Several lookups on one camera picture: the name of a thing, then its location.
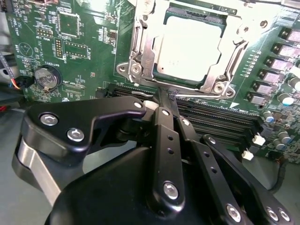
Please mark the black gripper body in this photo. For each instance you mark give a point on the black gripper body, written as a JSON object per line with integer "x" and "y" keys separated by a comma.
{"x": 105, "y": 192}

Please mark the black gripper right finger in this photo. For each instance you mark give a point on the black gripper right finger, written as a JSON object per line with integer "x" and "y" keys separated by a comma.
{"x": 209, "y": 162}

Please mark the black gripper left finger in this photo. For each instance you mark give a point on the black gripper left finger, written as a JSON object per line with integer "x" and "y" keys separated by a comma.
{"x": 164, "y": 150}

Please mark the metal locking lever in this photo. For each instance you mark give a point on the metal locking lever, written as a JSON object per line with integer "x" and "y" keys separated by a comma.
{"x": 135, "y": 39}
{"x": 199, "y": 95}

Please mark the silver CPU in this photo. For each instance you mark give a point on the silver CPU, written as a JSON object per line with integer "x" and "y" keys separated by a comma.
{"x": 192, "y": 44}

